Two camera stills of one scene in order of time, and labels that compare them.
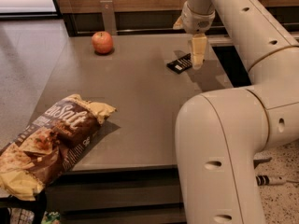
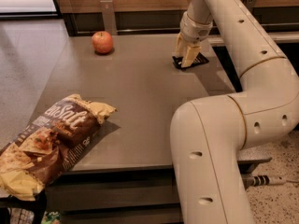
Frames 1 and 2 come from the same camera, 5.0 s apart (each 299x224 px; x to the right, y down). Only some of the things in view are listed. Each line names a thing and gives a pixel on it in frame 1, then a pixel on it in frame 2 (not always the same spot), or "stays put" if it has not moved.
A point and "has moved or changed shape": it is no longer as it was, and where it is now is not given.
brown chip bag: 44,150 stays put
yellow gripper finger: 178,24 -> 179,47
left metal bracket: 107,10 stays put
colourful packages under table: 23,216 stays put
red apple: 103,42 stays put
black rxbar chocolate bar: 181,64 has moved or changed shape
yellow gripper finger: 199,47 -> 192,52
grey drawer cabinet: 119,195 stays put
